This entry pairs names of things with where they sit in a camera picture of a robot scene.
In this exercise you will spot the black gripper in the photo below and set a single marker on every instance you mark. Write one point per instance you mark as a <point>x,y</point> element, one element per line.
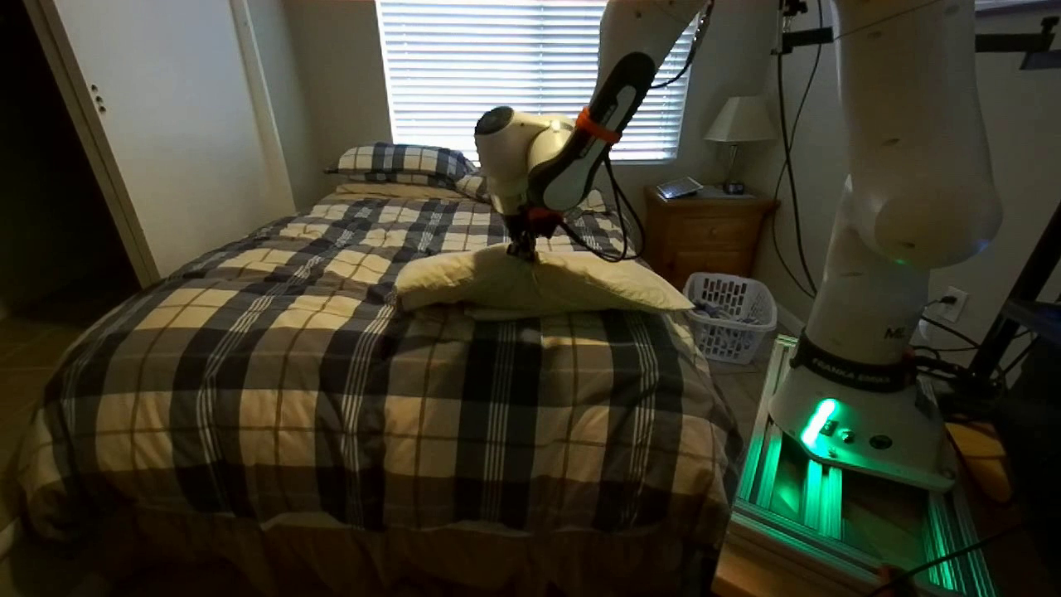
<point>533,223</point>

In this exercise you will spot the cream blanket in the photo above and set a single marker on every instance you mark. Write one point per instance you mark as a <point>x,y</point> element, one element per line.
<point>597,286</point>

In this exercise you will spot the green-lit robot base stand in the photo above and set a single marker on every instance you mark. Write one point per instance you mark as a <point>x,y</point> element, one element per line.
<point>818,498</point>

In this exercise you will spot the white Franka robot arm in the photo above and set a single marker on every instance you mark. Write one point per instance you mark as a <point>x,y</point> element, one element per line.
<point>916,168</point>

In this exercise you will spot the plaid pillow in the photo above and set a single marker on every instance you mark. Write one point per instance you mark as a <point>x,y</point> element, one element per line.
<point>398,162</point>
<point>469,187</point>

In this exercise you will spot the small grey device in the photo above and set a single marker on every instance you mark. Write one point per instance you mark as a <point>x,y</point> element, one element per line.
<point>677,190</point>

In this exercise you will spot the wooden nightstand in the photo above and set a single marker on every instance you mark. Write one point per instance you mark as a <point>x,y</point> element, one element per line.
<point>708,238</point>

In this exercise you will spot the white window blinds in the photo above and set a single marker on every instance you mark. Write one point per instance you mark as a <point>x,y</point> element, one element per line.
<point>466,76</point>

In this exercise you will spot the white laundry basket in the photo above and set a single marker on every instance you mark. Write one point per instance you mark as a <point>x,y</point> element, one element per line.
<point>730,317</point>

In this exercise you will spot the white table lamp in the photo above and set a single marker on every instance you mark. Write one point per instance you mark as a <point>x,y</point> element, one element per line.
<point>740,121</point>

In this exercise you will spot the dark bed skirt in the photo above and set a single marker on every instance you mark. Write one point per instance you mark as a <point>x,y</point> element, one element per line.
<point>387,565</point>

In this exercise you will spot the white closet door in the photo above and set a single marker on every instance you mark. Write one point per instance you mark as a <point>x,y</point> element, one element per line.
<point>167,133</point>

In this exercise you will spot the black metal stand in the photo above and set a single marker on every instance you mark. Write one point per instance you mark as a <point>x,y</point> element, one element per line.
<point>1034,286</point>

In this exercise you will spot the white wall outlet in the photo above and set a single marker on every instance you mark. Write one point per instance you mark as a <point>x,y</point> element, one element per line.
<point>954,303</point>

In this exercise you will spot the black overhead mount bar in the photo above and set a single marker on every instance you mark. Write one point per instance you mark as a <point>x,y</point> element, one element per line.
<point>1014,45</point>

